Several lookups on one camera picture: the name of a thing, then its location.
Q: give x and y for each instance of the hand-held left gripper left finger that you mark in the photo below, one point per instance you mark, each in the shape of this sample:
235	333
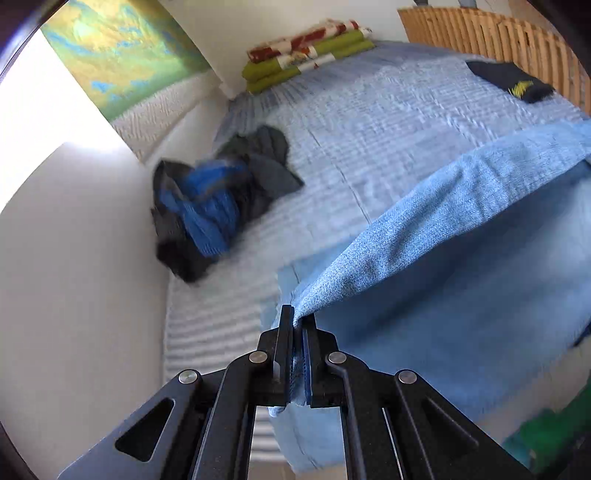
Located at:
284	337

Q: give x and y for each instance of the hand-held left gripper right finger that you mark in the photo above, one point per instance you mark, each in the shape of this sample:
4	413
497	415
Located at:
316	364

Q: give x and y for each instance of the light blue garment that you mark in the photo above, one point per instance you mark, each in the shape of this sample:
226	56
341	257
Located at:
438	240

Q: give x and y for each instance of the blue knitted garment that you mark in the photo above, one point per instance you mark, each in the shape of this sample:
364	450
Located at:
207	203

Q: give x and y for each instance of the dark grey garment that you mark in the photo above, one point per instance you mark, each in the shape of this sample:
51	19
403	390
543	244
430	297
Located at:
272	170

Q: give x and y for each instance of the blue striped bed quilt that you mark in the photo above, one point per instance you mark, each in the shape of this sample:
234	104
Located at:
369	152

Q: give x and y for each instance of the green object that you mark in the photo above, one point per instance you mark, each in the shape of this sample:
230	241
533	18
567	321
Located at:
549	434

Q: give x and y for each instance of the green folded blanket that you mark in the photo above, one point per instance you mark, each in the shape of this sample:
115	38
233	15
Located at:
344	42
272	81

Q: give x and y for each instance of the blue patterned bed sheet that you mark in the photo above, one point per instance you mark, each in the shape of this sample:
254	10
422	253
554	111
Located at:
369	69

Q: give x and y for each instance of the red and cream folded blanket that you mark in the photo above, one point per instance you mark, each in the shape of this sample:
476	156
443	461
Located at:
300	44

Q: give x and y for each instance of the black folded garment yellow stripes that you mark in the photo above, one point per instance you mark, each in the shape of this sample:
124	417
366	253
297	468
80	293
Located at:
498	76

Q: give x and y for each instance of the landscape wall poster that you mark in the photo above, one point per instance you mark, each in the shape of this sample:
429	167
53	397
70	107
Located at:
120	50

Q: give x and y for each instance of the wooden slatted bed rail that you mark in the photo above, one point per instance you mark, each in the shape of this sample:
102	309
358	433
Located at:
461	27

